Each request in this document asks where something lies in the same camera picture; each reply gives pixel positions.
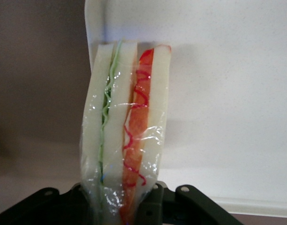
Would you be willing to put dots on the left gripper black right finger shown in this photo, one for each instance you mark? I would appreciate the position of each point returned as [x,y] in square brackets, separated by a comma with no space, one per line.
[192,211]

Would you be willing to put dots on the triangle sandwich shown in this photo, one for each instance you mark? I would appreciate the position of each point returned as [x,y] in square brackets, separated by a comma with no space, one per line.
[115,117]

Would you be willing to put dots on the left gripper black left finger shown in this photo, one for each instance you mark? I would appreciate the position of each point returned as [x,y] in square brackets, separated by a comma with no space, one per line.
[40,208]

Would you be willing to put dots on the beige plastic tray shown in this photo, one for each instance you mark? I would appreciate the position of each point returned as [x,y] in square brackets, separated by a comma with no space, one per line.
[227,93]

